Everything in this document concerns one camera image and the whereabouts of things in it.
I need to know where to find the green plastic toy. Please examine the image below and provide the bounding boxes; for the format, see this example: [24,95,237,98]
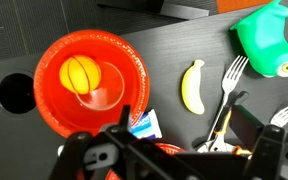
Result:
[229,0,288,79]

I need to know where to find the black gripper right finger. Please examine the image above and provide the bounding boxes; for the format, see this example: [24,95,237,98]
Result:
[232,104,288,180]

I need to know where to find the white blue toothpaste tube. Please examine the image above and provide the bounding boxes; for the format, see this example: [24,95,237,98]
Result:
[130,108,163,140]

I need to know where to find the large red plastic bowl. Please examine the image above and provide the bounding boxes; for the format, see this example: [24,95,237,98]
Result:
[33,29,151,139]

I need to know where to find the silver metal fork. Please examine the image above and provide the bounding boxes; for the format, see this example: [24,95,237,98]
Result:
[206,54,250,141]
[269,99,288,128]

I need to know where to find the yellow banana plush toy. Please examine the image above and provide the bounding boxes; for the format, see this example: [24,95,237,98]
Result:
[181,59,206,116]

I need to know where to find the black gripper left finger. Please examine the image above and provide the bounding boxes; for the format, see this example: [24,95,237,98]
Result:
[48,104,205,180]

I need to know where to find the orange yellow toy fruit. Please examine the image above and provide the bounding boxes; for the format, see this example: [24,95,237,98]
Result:
[58,54,102,95]

